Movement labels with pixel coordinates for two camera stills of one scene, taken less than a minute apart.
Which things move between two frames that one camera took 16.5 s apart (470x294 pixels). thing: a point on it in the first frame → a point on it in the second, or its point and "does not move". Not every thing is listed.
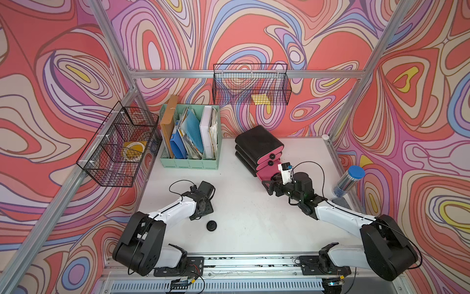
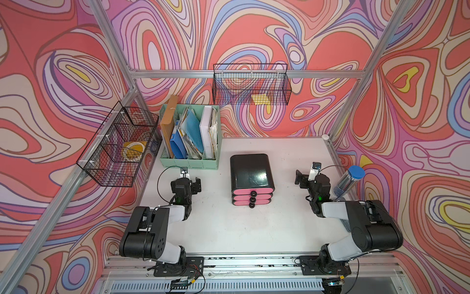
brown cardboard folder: [167, 126] does not move
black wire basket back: [251, 84] does not move
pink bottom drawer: [266, 174] → [251, 205]
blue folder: [177, 146] does not move
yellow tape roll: [133, 150] does not move
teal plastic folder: [191, 125] does not move
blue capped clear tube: [348, 180] does not move
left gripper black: [209, 208] → [194, 188]
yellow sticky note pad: [261, 99] does not move
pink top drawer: [270, 155] → [253, 192]
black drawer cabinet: [260, 151] → [251, 179]
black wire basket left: [126, 137] does not move
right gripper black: [278, 185] → [304, 179]
